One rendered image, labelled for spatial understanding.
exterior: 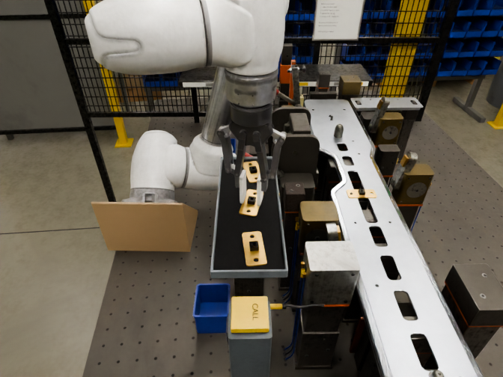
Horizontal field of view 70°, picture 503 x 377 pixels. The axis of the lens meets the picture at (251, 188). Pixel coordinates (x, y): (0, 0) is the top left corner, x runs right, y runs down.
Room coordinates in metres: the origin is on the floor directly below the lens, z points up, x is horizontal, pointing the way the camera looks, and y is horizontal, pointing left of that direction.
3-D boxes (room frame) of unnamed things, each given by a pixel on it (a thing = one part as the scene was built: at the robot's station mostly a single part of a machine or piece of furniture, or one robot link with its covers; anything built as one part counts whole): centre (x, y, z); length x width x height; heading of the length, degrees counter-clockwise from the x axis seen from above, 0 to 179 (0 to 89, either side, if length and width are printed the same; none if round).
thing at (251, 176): (0.72, 0.00, 1.17); 0.08 x 0.04 x 0.01; 14
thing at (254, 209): (0.60, 0.00, 1.17); 0.08 x 0.04 x 0.01; 167
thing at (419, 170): (0.89, -0.51, 0.87); 0.12 x 0.07 x 0.35; 91
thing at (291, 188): (0.73, -0.11, 0.90); 0.05 x 0.05 x 0.40; 1
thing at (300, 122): (0.92, -0.12, 0.95); 0.18 x 0.13 x 0.49; 1
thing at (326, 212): (0.67, -0.15, 0.89); 0.12 x 0.08 x 0.38; 91
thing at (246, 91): (0.60, 0.00, 1.43); 0.09 x 0.09 x 0.06
